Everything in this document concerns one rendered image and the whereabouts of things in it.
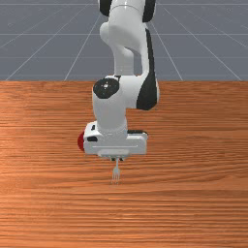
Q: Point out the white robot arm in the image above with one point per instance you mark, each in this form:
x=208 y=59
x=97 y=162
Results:
x=111 y=106

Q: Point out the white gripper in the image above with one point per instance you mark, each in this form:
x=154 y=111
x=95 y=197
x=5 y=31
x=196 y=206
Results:
x=129 y=143

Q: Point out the grey fork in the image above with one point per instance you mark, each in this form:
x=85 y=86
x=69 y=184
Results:
x=116 y=174

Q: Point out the red plate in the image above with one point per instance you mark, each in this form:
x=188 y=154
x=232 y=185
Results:
x=80 y=142

